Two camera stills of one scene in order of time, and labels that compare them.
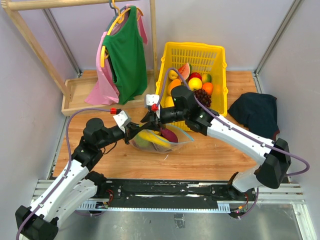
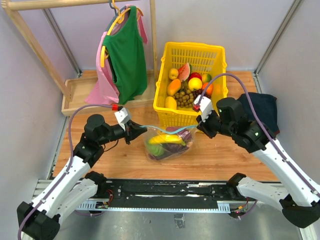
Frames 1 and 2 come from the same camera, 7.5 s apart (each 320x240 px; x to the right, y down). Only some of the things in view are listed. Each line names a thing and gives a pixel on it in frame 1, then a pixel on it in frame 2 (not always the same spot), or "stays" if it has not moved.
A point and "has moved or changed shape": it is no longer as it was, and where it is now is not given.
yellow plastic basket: (202, 58) stays
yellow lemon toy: (169, 101) stays
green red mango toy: (206, 78) stays
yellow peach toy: (172, 74) stays
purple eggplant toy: (169, 134) to (171, 149)
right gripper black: (155, 121) to (203, 125)
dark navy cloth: (258, 112) stays
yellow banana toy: (155, 136) to (172, 138)
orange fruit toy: (208, 87) stays
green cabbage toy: (142, 142) to (156, 149)
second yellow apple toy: (195, 83) stays
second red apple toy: (195, 74) stays
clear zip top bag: (164, 141) has moved or changed shape
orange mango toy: (174, 82) stays
